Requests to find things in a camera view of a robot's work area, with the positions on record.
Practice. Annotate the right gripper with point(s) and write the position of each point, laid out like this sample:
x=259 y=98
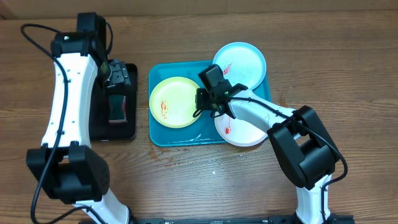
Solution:
x=206 y=97

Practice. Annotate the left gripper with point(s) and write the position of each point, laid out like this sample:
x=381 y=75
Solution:
x=122 y=76

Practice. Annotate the pink green sponge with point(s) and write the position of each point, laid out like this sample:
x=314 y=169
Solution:
x=117 y=109

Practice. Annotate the yellow-green rimmed plate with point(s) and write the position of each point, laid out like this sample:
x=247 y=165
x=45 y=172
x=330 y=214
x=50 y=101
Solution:
x=172 y=102

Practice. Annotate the white plate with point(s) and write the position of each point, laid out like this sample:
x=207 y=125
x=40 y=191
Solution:
x=238 y=132

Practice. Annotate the light blue plate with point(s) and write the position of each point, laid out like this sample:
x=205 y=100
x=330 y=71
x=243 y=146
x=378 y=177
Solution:
x=242 y=63

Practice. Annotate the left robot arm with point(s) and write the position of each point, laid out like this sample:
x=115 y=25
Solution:
x=65 y=165

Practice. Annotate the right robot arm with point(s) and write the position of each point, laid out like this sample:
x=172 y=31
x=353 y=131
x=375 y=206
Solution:
x=305 y=151

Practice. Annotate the black plastic tray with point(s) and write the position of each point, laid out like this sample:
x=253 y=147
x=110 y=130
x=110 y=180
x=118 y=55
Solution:
x=99 y=126

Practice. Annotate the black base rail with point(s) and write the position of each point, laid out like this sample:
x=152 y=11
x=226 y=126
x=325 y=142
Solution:
x=276 y=219

